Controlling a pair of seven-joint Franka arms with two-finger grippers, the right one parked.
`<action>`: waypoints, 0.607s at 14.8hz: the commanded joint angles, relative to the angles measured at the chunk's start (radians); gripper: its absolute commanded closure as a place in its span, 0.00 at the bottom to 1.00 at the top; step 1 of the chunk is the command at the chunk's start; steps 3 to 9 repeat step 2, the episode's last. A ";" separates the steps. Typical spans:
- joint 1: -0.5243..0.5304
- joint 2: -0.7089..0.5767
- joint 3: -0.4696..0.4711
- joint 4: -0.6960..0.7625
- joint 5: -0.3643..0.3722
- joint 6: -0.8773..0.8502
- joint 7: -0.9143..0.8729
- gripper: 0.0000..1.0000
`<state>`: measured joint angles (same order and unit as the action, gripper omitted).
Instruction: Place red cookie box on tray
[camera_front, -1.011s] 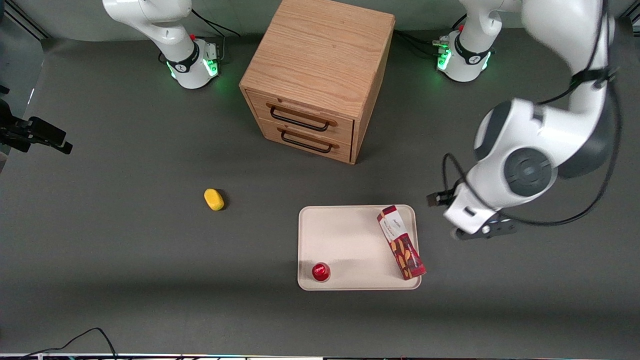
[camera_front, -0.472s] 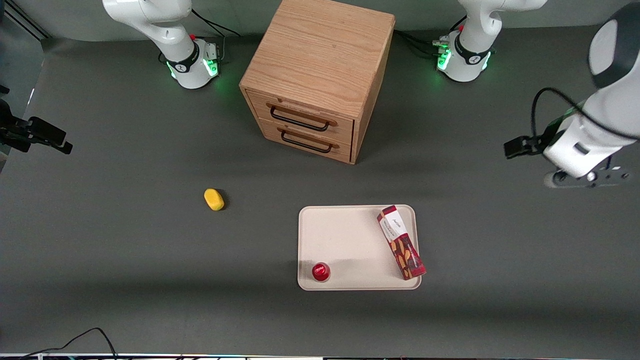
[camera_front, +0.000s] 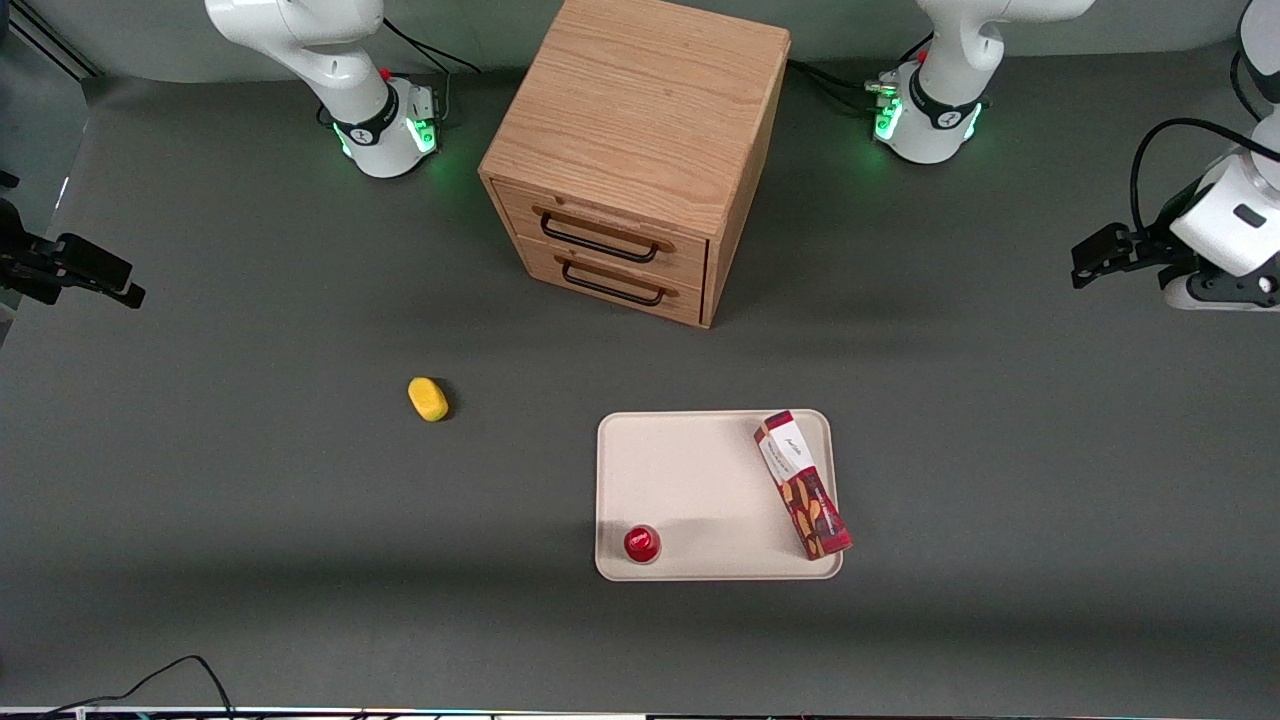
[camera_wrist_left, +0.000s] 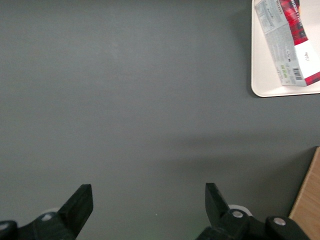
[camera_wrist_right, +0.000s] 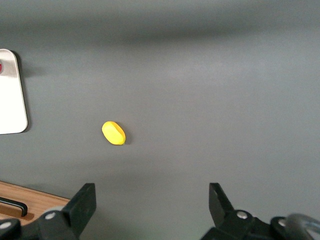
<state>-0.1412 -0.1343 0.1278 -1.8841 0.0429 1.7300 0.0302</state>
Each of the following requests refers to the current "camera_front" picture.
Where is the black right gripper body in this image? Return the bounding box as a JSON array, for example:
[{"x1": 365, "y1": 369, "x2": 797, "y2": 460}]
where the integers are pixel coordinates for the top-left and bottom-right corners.
[{"x1": 0, "y1": 198, "x2": 64, "y2": 303}]

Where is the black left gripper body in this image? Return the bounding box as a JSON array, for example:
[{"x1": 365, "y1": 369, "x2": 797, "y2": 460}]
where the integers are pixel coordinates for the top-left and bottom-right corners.
[{"x1": 1130, "y1": 180, "x2": 1207, "y2": 269}]

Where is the red cookie box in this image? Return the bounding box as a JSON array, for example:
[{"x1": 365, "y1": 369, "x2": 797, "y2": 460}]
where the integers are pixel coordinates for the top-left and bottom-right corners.
[{"x1": 753, "y1": 410, "x2": 854, "y2": 562}]

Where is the beige plastic tray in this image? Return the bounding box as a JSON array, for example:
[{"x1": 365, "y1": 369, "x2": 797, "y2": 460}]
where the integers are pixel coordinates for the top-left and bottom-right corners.
[{"x1": 595, "y1": 408, "x2": 845, "y2": 583}]

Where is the yellow sponge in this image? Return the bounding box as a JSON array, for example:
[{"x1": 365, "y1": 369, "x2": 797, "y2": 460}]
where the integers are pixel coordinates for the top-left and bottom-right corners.
[{"x1": 408, "y1": 376, "x2": 451, "y2": 423}]

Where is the wooden drawer front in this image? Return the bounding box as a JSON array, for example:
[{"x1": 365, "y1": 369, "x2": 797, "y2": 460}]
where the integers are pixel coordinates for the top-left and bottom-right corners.
[
  {"x1": 490, "y1": 180, "x2": 711, "y2": 291},
  {"x1": 518, "y1": 235, "x2": 709, "y2": 327}
]

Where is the wooden drawer cabinet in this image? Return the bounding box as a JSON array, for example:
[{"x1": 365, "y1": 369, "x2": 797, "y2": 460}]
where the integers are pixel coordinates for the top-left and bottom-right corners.
[{"x1": 478, "y1": 0, "x2": 793, "y2": 330}]

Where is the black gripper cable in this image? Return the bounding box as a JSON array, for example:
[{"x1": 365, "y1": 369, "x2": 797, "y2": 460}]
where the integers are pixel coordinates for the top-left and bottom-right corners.
[{"x1": 1129, "y1": 117, "x2": 1280, "y2": 238}]

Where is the black base cable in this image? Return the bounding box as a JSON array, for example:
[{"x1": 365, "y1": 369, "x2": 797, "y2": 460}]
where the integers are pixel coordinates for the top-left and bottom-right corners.
[
  {"x1": 787, "y1": 58, "x2": 891, "y2": 109},
  {"x1": 382, "y1": 17, "x2": 483, "y2": 77}
]

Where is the black loose cable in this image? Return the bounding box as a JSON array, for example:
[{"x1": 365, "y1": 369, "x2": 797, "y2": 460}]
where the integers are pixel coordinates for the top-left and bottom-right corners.
[{"x1": 38, "y1": 654, "x2": 237, "y2": 720}]

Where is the black drawer handle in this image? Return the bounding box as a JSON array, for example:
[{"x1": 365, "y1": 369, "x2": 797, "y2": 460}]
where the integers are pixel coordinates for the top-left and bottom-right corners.
[
  {"x1": 540, "y1": 207, "x2": 662, "y2": 265},
  {"x1": 561, "y1": 258, "x2": 667, "y2": 308}
]

